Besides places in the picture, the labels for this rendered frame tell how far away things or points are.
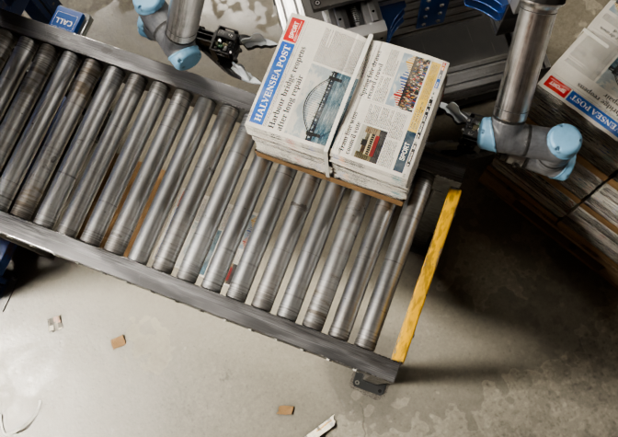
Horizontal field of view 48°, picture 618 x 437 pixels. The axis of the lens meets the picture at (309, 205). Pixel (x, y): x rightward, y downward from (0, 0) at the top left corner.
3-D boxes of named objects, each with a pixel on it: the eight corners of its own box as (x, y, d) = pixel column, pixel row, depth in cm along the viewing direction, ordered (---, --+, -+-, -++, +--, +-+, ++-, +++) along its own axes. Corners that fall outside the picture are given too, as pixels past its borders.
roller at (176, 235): (243, 111, 182) (240, 104, 177) (170, 281, 171) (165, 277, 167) (224, 106, 182) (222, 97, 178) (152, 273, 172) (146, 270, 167)
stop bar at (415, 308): (463, 191, 168) (463, 189, 166) (404, 365, 159) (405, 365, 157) (449, 188, 169) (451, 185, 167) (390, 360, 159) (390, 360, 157)
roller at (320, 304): (389, 159, 175) (380, 150, 171) (323, 339, 164) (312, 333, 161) (372, 157, 178) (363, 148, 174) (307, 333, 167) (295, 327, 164)
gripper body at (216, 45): (230, 56, 176) (186, 42, 177) (234, 71, 184) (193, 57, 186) (241, 29, 177) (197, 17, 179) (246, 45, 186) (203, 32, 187)
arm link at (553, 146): (532, 148, 153) (519, 164, 164) (583, 157, 152) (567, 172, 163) (535, 115, 155) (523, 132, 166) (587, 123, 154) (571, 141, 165)
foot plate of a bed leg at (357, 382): (397, 362, 237) (398, 362, 236) (383, 403, 233) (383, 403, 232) (360, 348, 238) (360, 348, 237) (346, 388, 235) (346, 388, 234)
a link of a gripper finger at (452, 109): (445, 86, 171) (472, 112, 169) (441, 97, 177) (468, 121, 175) (436, 95, 171) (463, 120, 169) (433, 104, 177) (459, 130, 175)
